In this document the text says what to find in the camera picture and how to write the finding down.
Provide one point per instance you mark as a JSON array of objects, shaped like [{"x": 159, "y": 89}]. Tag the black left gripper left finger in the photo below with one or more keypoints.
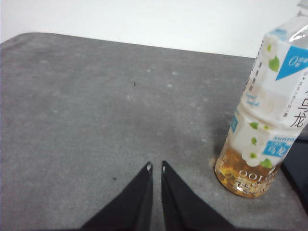
[{"x": 130, "y": 209}]

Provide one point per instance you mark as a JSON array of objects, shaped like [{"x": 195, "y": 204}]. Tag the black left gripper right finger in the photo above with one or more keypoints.
[{"x": 185, "y": 209}]

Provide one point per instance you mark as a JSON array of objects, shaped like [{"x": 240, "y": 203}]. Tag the white-label jasmine oolong tea bottle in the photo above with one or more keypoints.
[{"x": 262, "y": 120}]

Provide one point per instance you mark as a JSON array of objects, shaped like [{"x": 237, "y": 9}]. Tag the dark rectangular tray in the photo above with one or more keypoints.
[{"x": 298, "y": 168}]

